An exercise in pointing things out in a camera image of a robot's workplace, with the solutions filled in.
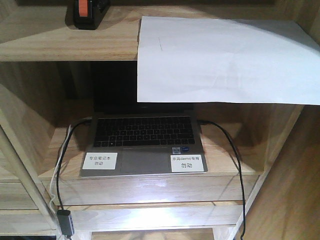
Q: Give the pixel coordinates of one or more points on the white right laptop label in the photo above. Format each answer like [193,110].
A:
[190,163]

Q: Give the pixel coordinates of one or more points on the white paper sheet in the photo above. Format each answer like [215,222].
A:
[226,60]

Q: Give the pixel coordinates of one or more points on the white laptop label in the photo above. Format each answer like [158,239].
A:
[190,163]
[100,161]

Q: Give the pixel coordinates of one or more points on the white left laptop label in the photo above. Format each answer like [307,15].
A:
[100,161]

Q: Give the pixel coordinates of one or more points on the grey usb hub adapter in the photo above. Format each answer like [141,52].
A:
[65,222]

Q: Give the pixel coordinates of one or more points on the black stapler orange label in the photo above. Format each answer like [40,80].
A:
[86,14]

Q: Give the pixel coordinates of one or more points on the grey laptop black keyboard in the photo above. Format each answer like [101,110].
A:
[144,135]

